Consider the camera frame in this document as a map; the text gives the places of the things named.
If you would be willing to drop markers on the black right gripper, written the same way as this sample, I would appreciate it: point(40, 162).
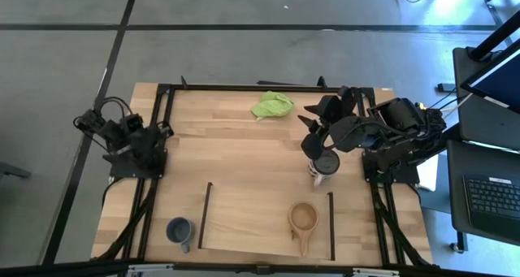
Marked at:
point(345, 135)

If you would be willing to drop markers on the large zigzag patterned mug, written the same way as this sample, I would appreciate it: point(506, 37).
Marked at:
point(325, 165)

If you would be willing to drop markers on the grey blue mug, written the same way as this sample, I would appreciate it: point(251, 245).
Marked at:
point(178, 229)

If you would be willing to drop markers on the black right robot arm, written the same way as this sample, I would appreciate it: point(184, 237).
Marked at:
point(400, 114)

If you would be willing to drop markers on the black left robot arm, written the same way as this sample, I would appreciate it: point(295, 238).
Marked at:
point(134, 147)

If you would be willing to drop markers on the green crumpled cloth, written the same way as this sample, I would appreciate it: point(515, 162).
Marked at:
point(272, 105)

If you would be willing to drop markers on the yellow power plug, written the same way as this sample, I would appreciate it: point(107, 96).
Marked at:
point(422, 105)

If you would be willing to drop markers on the white paper sheet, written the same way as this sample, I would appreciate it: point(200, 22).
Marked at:
point(428, 173)

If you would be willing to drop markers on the black monitor stand desk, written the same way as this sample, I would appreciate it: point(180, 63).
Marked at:
point(479, 122)

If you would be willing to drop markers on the computer monitor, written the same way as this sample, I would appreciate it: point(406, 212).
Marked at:
point(503, 82)

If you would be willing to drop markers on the black slanted pole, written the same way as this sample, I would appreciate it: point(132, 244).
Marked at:
point(497, 35)

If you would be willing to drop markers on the grey furniture leg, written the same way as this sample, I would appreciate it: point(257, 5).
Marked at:
point(12, 171)

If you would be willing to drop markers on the black aluminium table frame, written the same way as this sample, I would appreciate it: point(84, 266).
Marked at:
point(264, 87)

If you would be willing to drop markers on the black camera rig crossbar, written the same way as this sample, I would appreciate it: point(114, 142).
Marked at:
point(260, 269)

